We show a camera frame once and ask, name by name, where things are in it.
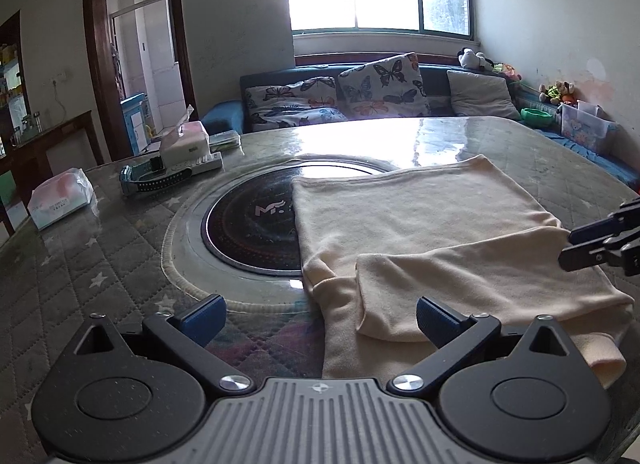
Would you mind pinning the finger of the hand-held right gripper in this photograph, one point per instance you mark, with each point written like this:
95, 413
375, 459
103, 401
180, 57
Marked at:
582, 258
592, 233

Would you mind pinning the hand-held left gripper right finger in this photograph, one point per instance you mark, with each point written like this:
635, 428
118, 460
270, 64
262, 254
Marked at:
439, 319

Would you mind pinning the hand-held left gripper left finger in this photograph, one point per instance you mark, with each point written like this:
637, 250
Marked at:
202, 319

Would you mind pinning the cream garment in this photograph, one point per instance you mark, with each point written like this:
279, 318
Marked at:
425, 224

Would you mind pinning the round black induction cooktop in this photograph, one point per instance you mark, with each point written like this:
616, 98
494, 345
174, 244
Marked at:
250, 234

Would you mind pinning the clear plastic storage box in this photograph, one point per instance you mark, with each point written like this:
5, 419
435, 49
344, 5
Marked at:
582, 129

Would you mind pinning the green bowl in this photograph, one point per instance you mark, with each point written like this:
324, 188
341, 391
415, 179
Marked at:
537, 116

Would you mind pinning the plush toys on sofa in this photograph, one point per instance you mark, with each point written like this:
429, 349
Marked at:
566, 90

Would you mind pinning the green yellow plush toy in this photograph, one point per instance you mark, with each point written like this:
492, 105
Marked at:
550, 94

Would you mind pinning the white power strip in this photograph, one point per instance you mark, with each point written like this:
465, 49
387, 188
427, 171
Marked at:
212, 162

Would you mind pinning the white tissue box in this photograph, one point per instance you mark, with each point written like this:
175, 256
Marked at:
187, 144

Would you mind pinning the grey pillow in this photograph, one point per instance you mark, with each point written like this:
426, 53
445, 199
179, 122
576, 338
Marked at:
480, 94

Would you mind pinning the orange green toy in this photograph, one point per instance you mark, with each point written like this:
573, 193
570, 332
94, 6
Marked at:
507, 71

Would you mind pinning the white pink soft tissue pack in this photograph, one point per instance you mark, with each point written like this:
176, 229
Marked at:
60, 199

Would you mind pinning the blue toy cabinet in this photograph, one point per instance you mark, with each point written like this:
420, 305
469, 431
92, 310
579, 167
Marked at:
132, 119

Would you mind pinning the panda plush toy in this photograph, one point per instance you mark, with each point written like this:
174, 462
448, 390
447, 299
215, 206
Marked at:
470, 59

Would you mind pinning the blue corner sofa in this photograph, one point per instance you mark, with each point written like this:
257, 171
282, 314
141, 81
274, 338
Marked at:
435, 84

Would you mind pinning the flat butterfly print pillow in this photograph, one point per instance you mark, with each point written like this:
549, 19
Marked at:
290, 104

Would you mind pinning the dark wooden side table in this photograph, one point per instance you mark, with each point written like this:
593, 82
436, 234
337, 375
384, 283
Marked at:
55, 131

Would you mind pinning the square butterfly print pillow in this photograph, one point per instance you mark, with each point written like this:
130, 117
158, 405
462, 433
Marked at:
385, 84

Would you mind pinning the clear glass jars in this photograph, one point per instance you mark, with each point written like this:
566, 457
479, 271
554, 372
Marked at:
31, 125

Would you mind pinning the dark wooden door frame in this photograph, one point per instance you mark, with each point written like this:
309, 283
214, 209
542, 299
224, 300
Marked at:
95, 69

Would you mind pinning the white wall socket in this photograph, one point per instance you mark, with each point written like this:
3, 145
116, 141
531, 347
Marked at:
60, 78

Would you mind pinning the wall shelf with goods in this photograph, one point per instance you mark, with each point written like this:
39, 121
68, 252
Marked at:
12, 74

